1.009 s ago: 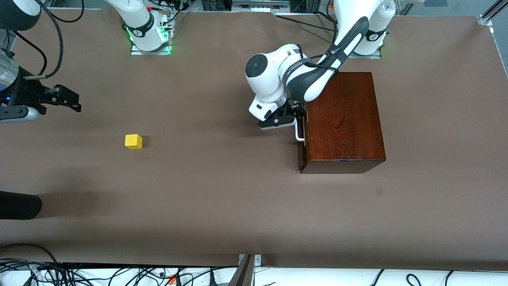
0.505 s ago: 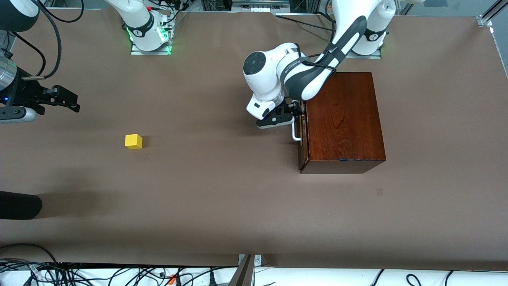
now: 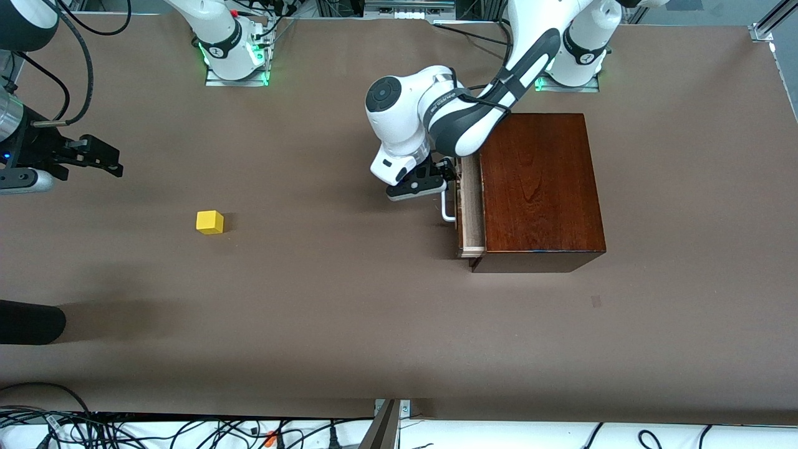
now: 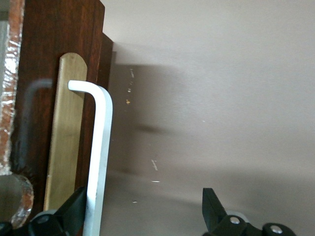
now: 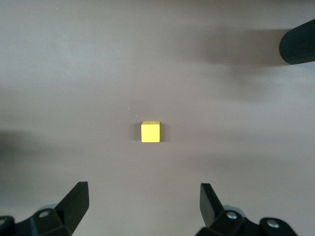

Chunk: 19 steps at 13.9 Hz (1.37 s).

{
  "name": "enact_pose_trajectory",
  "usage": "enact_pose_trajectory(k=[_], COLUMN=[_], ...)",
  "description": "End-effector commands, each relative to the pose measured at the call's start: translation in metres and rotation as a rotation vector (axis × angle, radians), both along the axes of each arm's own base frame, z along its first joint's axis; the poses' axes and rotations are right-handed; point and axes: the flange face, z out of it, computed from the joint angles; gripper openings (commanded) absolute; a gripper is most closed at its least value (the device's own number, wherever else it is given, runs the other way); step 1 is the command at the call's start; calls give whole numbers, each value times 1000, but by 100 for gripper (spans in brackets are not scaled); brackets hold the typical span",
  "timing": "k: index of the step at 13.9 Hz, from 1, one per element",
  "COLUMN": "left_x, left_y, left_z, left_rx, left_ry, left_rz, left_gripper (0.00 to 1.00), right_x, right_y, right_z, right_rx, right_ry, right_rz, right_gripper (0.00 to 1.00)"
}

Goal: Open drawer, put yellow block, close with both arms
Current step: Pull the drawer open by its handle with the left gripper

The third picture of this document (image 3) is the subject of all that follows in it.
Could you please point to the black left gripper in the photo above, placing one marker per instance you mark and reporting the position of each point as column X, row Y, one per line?
column 434, row 168

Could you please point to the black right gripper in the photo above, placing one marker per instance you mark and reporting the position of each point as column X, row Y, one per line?
column 38, row 148

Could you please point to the light wood drawer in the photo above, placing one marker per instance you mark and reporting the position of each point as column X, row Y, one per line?
column 472, row 212

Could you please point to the yellow block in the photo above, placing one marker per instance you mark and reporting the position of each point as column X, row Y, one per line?
column 209, row 222

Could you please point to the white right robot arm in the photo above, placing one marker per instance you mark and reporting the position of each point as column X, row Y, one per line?
column 218, row 37

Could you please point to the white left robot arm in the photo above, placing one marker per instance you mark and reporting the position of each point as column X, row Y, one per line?
column 399, row 118

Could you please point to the dark brown wooden cabinet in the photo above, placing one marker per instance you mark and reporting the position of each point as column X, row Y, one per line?
column 542, row 187

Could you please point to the grey power strip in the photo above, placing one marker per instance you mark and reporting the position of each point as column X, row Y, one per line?
column 408, row 7

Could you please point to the black cylinder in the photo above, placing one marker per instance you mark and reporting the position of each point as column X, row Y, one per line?
column 31, row 322

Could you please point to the aluminium profile bar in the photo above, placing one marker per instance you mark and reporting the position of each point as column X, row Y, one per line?
column 381, row 430

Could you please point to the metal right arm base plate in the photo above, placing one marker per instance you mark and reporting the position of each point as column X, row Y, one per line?
column 215, row 81

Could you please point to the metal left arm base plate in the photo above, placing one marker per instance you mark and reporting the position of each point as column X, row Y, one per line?
column 592, row 88

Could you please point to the small metal bracket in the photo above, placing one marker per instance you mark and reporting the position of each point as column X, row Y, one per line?
column 405, row 408

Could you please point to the aluminium frame corner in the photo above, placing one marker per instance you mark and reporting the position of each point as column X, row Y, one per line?
column 770, row 25

